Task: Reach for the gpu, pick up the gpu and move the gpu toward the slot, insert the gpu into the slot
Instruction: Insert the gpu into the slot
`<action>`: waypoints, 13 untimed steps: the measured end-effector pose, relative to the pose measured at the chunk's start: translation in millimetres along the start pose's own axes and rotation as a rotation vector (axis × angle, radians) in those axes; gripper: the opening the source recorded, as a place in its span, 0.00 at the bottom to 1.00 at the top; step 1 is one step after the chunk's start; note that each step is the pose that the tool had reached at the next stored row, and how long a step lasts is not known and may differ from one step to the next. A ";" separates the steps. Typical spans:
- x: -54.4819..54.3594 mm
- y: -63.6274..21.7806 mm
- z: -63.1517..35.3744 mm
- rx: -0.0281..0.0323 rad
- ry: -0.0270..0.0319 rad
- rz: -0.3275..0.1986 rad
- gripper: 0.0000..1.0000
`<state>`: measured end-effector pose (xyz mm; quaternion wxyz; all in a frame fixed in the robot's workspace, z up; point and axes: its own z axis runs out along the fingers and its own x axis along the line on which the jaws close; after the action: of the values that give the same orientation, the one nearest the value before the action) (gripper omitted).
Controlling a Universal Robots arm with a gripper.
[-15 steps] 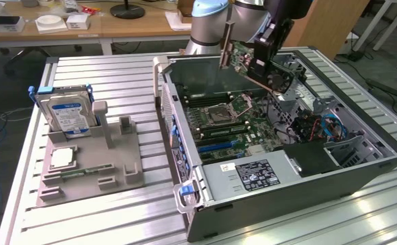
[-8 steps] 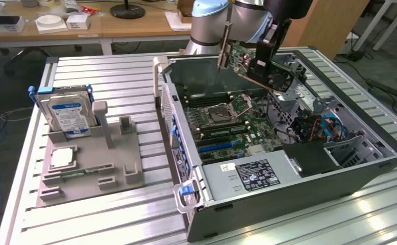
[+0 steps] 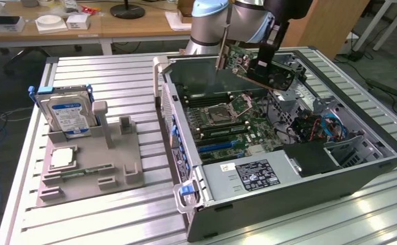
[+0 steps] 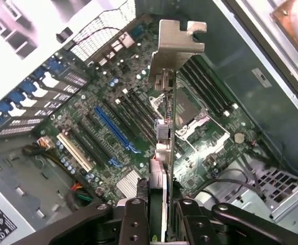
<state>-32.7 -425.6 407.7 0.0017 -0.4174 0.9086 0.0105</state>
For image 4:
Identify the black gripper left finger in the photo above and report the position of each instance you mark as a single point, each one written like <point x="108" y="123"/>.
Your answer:
<point x="133" y="224"/>

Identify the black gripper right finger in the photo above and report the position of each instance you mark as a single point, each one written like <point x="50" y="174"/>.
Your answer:
<point x="192" y="227"/>

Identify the white expansion slot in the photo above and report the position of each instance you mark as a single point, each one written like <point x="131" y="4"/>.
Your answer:
<point x="74" y="152"/>

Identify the blue expansion slot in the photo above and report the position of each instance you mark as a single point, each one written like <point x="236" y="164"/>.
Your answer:
<point x="113" y="127"/>

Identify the silver chipset heatsink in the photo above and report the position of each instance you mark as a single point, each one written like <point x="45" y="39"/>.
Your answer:
<point x="129" y="183"/>

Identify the metal socket cover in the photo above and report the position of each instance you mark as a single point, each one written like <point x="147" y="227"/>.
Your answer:
<point x="202" y="137"/>

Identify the metal disk bay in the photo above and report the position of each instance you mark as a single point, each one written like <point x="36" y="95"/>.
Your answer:
<point x="279" y="186"/>

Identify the green motherboard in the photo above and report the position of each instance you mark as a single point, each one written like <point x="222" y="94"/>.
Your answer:
<point x="215" y="132"/>

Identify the coin cell battery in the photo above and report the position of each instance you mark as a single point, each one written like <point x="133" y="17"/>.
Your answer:
<point x="239" y="137"/>

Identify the CPU socket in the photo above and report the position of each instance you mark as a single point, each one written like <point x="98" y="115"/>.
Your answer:
<point x="187" y="107"/>

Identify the silver power supply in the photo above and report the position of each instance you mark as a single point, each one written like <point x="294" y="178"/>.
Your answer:
<point x="0" y="224"/>

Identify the black open PC case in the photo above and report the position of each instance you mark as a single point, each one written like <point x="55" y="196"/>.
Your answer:
<point x="230" y="38"/>

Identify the grey parts rack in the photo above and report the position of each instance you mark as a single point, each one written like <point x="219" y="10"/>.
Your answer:
<point x="18" y="43"/>

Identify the blue card retention bracket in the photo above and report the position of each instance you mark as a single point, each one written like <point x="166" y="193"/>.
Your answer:
<point x="15" y="97"/>

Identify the black intrusion switch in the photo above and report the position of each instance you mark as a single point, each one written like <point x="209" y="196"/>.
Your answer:
<point x="65" y="34"/>

